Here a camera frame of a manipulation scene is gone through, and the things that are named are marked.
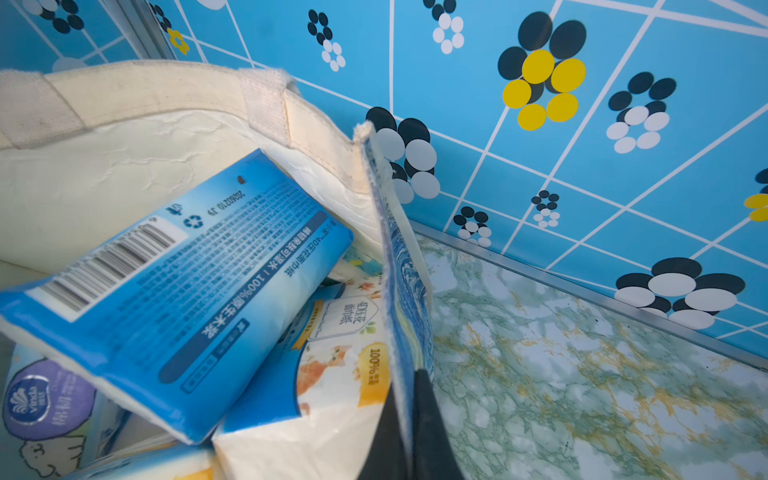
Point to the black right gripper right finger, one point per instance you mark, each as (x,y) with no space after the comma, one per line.
(432,453)

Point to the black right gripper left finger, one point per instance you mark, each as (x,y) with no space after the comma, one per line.
(386,459)

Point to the blue white tissue box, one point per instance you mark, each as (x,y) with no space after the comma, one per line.
(311,409)

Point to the white blue printed tissue pack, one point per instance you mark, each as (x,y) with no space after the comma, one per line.
(174,462)

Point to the white top tissue pack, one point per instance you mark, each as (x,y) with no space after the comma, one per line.
(53,422)

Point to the cream canvas tote bag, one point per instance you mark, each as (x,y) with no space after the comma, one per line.
(87,152)

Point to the left aluminium corner post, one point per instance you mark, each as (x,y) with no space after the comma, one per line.
(137,22)

